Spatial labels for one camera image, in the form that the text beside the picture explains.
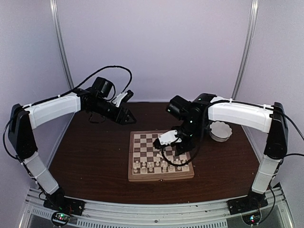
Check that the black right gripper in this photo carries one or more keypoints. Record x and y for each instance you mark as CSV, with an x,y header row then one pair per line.
x,y
183,147

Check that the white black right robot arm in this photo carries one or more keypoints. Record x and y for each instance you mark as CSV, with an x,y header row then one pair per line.
x,y
196,116

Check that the white bishop piece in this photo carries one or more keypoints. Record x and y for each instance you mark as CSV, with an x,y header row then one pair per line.
x,y
164,166

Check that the left aluminium corner post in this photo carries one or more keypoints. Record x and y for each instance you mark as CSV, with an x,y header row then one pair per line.
x,y
62,52

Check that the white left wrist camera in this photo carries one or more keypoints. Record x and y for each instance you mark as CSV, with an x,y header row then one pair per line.
x,y
122,98

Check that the wooden chess board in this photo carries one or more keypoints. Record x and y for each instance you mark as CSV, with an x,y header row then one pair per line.
x,y
141,149

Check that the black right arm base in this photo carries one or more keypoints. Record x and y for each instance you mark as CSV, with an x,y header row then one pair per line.
x,y
252,201

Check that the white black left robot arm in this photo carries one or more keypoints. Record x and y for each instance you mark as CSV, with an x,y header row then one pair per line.
x,y
29,125

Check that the right aluminium corner post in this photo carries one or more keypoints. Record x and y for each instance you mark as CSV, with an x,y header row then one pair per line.
x,y
247,46

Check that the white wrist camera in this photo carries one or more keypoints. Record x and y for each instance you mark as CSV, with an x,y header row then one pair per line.
x,y
168,138
122,98

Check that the aluminium corner post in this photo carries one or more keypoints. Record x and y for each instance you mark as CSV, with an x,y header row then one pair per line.
x,y
62,52
247,46

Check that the white scalloped bowl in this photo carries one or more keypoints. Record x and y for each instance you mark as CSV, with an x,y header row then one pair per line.
x,y
220,131

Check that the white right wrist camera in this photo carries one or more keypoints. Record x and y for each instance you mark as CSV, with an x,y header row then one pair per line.
x,y
168,138

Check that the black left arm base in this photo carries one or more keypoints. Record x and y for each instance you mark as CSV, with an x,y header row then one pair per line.
x,y
59,202

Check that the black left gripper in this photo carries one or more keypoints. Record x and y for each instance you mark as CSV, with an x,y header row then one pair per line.
x,y
121,120

